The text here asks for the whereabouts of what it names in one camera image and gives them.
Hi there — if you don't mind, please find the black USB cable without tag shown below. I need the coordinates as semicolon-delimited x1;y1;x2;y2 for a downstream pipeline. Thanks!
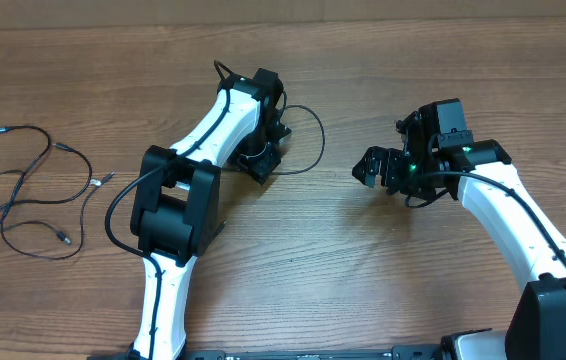
215;103;327;236

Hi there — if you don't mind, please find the thin black USB cable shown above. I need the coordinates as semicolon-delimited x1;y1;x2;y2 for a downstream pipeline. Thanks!
0;124;95;269

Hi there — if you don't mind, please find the black USB cable with tag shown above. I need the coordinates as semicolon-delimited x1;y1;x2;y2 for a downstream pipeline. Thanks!
0;168;116;262

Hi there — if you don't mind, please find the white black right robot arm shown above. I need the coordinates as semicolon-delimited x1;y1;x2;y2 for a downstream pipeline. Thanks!
352;98;566;360

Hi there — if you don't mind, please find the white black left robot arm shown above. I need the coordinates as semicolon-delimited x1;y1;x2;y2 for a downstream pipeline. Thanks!
126;68;291;359

